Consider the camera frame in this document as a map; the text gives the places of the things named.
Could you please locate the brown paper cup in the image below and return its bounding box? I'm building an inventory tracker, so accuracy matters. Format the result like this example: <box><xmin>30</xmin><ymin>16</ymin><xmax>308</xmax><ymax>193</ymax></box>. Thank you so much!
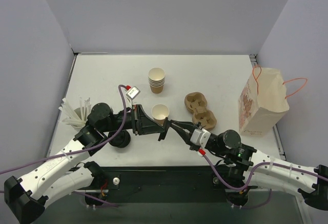
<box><xmin>151</xmin><ymin>104</ymin><xmax>170</xmax><ymax>125</ymax></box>

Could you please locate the black cup lid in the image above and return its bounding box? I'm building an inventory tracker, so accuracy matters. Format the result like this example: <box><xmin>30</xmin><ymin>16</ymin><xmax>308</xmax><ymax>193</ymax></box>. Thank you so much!
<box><xmin>158</xmin><ymin>122</ymin><xmax>171</xmax><ymax>133</ymax></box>

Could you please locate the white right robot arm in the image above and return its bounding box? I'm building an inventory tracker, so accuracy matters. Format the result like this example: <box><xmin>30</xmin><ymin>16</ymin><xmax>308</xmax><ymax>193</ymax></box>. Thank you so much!
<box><xmin>165</xmin><ymin>119</ymin><xmax>327</xmax><ymax>211</ymax></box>

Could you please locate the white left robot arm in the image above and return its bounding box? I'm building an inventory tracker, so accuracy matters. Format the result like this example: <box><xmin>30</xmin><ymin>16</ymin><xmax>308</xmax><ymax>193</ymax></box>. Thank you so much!
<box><xmin>4</xmin><ymin>103</ymin><xmax>165</xmax><ymax>223</ymax></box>

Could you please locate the stack of black cup lids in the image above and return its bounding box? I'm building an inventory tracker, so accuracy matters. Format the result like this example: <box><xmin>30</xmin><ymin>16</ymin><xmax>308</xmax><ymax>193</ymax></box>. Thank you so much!
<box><xmin>109</xmin><ymin>130</ymin><xmax>131</xmax><ymax>148</ymax></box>

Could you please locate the stack of brown paper cups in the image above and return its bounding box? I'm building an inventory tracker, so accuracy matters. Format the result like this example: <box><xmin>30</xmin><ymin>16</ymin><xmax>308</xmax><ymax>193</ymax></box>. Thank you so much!
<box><xmin>148</xmin><ymin>68</ymin><xmax>166</xmax><ymax>94</ymax></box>

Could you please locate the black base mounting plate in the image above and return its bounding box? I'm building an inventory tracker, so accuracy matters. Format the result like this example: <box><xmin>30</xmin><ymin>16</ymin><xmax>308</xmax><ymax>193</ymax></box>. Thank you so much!
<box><xmin>83</xmin><ymin>166</ymin><xmax>249</xmax><ymax>206</ymax></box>

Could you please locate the white cup holding straws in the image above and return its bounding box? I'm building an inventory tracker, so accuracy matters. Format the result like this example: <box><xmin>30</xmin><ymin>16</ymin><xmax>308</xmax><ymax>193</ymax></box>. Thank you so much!
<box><xmin>72</xmin><ymin>108</ymin><xmax>86</xmax><ymax>130</ymax></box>

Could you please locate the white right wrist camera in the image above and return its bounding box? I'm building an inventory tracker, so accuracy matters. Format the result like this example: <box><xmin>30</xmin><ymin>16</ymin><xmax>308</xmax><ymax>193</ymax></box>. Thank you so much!
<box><xmin>191</xmin><ymin>129</ymin><xmax>211</xmax><ymax>151</ymax></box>

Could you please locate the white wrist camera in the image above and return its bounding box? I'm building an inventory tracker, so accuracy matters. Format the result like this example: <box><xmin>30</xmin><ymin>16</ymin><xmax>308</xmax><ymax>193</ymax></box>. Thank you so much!
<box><xmin>191</xmin><ymin>129</ymin><xmax>211</xmax><ymax>151</ymax></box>
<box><xmin>126</xmin><ymin>86</ymin><xmax>140</xmax><ymax>100</ymax></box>

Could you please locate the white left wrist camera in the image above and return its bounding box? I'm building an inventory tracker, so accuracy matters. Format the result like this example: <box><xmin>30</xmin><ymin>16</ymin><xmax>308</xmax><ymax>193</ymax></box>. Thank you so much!
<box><xmin>126</xmin><ymin>86</ymin><xmax>140</xmax><ymax>100</ymax></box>

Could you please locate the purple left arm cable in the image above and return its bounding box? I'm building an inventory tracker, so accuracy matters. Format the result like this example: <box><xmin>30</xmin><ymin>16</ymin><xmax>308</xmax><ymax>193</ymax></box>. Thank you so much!
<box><xmin>0</xmin><ymin>85</ymin><xmax>134</xmax><ymax>207</ymax></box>

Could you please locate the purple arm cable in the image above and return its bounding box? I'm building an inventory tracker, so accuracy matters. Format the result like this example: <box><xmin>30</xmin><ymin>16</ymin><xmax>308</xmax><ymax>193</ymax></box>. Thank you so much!
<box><xmin>0</xmin><ymin>85</ymin><xmax>134</xmax><ymax>207</ymax></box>
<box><xmin>199</xmin><ymin>149</ymin><xmax>323</xmax><ymax>209</ymax></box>

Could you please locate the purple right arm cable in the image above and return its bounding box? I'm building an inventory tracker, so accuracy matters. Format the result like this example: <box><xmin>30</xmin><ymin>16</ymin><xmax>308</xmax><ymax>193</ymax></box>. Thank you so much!
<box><xmin>199</xmin><ymin>149</ymin><xmax>323</xmax><ymax>209</ymax></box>

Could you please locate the paper bag with orange handles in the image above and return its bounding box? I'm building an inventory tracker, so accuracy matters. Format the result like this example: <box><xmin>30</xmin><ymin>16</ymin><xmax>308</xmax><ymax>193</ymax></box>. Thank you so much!
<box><xmin>238</xmin><ymin>65</ymin><xmax>308</xmax><ymax>136</ymax></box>

